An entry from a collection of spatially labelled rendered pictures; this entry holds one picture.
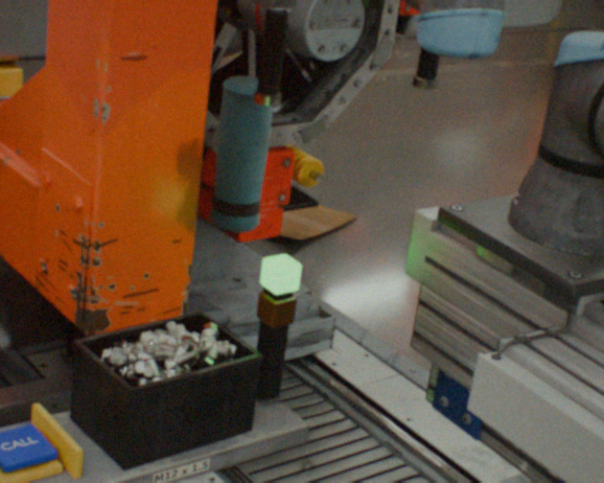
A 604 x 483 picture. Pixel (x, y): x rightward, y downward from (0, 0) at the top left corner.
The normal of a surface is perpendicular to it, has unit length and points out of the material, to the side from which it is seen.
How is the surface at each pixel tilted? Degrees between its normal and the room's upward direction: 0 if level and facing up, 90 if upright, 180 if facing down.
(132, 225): 90
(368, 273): 0
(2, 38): 90
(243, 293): 0
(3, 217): 90
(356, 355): 0
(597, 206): 73
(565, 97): 90
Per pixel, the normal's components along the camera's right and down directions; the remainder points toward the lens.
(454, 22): -0.30, 0.39
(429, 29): -0.75, 0.22
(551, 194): -0.60, -0.07
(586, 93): -0.86, -0.22
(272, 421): 0.12, -0.91
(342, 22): 0.59, 0.39
